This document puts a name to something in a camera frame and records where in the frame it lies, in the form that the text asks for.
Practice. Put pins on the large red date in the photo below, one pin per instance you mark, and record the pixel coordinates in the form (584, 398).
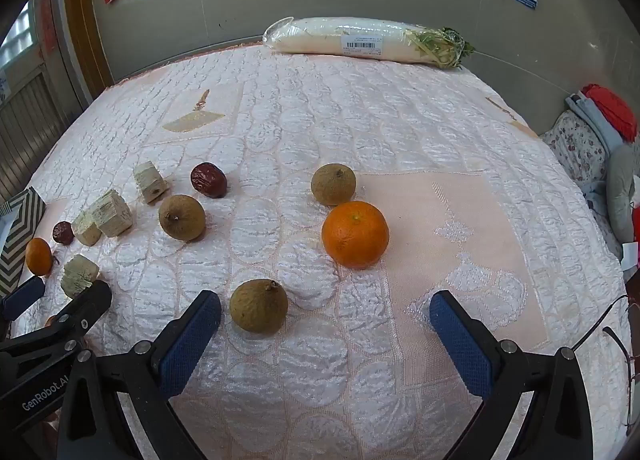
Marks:
(208, 180)

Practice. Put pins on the grey-blue folded cloth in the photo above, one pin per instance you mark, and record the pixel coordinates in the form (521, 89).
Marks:
(597, 125)

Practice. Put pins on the small orange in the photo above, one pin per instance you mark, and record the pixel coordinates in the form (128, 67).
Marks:
(38, 256)

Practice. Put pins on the small red date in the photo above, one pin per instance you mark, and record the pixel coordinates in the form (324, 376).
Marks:
(63, 233)

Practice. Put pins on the floral pillow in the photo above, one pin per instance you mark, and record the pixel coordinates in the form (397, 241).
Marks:
(575, 145)

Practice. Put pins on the red knitted garment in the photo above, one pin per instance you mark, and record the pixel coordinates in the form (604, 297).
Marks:
(612, 107)

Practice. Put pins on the wooden slatted wall panel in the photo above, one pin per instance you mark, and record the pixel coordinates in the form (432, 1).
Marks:
(30, 130)

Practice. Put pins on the striped cardboard box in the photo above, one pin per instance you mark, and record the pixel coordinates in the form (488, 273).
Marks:
(20, 230)

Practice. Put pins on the pale sugarcane piece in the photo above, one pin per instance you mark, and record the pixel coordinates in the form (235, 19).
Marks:
(85, 230)
(150, 182)
(114, 214)
(77, 275)

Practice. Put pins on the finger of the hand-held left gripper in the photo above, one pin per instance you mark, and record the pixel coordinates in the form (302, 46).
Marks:
(22, 297)
(85, 305)

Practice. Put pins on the wooden door frame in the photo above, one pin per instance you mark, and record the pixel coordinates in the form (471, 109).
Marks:
(87, 40)

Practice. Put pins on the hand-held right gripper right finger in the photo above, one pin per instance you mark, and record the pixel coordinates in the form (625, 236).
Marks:
(460, 350)

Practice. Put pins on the brown round longan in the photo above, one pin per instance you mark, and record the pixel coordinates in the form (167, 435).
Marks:
(258, 305)
(333, 184)
(182, 217)

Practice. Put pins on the grey cushion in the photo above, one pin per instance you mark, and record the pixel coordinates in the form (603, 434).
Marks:
(620, 190)

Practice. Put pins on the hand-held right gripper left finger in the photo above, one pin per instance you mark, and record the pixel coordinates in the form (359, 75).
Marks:
(190, 345)

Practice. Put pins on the red window paper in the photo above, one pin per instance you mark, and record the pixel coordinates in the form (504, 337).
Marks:
(46, 22)

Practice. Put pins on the pink quilted bedspread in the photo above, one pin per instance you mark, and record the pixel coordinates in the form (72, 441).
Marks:
(400, 115)

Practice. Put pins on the wrapped white daikon radish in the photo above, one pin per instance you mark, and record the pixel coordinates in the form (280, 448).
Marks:
(325, 37)

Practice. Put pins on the large orange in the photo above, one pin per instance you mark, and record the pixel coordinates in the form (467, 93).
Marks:
(355, 235)

